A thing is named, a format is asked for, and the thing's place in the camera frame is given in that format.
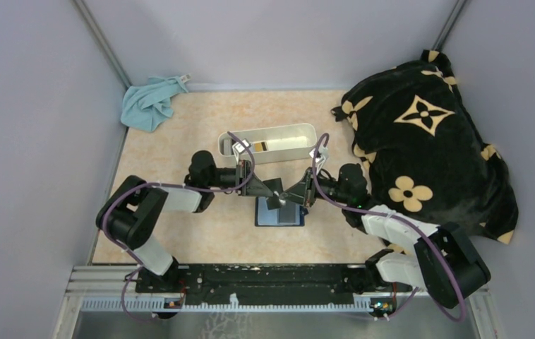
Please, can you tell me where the light blue cloth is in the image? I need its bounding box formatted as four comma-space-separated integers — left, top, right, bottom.
120, 73, 191, 133

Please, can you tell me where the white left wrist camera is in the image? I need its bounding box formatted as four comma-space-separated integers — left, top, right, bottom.
232, 139, 251, 162

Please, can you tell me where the grey card in holder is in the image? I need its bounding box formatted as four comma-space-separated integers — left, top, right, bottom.
277, 202, 299, 226

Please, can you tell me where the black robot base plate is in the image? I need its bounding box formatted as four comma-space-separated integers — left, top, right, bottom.
134, 263, 410, 307

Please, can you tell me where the aluminium frame rail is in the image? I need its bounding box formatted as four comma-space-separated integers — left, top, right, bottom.
67, 263, 489, 315

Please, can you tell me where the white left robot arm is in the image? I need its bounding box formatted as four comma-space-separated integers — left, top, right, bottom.
95, 150, 276, 279

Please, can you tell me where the white oval plastic bin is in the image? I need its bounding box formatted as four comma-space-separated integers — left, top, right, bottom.
233, 123, 317, 165

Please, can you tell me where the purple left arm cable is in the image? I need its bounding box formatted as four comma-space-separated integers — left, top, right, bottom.
101, 131, 256, 323

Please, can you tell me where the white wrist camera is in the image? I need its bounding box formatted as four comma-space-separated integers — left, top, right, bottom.
232, 139, 251, 162
309, 145, 330, 172

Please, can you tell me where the black gold patterned blanket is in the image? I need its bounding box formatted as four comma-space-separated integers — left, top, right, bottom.
332, 50, 519, 244

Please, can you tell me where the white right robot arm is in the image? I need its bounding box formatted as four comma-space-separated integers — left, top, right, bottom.
277, 164, 491, 309

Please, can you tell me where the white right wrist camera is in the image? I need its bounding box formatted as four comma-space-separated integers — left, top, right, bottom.
309, 145, 330, 172

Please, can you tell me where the blue leather card holder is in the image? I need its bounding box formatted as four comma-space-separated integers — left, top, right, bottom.
255, 197, 307, 227

